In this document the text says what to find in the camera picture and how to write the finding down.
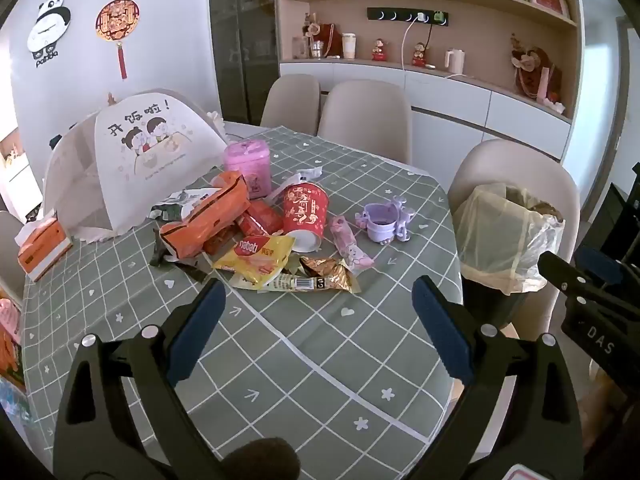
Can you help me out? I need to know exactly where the person's right hand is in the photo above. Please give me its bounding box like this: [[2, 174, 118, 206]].
[[584, 359, 635, 442]]

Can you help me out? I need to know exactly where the gold foil wrapper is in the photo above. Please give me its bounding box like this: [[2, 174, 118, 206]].
[[299, 255, 362, 293]]

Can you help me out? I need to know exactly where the beige dining chair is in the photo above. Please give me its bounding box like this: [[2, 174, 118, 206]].
[[317, 80, 413, 163], [0, 210, 26, 306], [260, 74, 321, 136], [447, 140, 581, 341]]

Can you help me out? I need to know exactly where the white and green wrapper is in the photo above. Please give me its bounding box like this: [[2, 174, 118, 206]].
[[150, 187, 223, 221]]

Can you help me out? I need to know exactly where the panda wall clock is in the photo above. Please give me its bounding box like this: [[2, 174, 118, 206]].
[[27, 0, 72, 68]]

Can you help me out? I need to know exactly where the pile of snack packets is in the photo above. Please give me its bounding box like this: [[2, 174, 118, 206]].
[[0, 297, 28, 411]]

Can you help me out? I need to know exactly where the small flower and red bag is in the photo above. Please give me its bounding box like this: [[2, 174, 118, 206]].
[[302, 12, 342, 58]]

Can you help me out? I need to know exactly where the white electric kettle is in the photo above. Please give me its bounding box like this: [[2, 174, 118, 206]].
[[445, 48, 471, 77]]

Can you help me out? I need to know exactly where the white charger cable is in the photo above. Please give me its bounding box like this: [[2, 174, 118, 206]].
[[401, 12, 432, 68]]

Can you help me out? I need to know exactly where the purple toy cup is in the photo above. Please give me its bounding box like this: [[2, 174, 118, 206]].
[[355, 197, 413, 245]]

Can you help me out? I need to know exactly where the green checked tablecloth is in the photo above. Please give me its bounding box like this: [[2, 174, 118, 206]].
[[20, 125, 463, 480]]

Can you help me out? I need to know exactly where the orange tissue box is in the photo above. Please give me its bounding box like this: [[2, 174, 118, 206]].
[[17, 215, 73, 281]]

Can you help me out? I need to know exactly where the red paper cup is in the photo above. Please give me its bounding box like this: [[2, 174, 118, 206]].
[[282, 183, 331, 253]]

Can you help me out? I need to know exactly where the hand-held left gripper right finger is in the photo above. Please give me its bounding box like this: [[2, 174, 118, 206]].
[[411, 276, 586, 480]]

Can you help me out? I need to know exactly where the yellow wafer packet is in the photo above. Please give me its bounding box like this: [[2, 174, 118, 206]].
[[212, 234, 297, 291]]

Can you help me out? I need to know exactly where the black bin with yellow liner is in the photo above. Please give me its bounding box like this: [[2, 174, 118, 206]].
[[452, 182, 566, 332]]

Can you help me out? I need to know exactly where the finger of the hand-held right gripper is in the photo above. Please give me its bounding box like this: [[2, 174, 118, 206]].
[[537, 251, 608, 306], [572, 246, 632, 291]]

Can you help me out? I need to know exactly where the white barcode stick packet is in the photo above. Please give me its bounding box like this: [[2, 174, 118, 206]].
[[260, 274, 331, 292]]

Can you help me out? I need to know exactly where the large orange snack bag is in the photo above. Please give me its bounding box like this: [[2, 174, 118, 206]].
[[159, 171, 251, 261]]

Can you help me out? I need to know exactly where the black power strip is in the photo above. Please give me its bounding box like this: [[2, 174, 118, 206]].
[[367, 8, 449, 27]]

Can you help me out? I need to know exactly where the white mesh food cover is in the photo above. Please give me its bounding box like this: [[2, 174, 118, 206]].
[[42, 89, 228, 243]]

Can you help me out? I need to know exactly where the dark glass cabinet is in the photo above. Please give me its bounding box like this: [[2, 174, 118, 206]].
[[207, 0, 280, 126]]

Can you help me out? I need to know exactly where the red knot wall ornament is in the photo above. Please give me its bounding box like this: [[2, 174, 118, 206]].
[[95, 0, 141, 81]]

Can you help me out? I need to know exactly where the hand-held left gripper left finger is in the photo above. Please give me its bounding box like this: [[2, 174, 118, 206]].
[[52, 278, 228, 480]]

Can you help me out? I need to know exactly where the white sideboard cabinet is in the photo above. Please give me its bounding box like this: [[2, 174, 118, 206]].
[[279, 57, 573, 171]]

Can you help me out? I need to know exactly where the pink tin box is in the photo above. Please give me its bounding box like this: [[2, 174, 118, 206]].
[[223, 140, 272, 198]]

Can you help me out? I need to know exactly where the pink cartoon snack wrapper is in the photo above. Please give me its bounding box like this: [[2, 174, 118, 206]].
[[328, 215, 375, 276]]

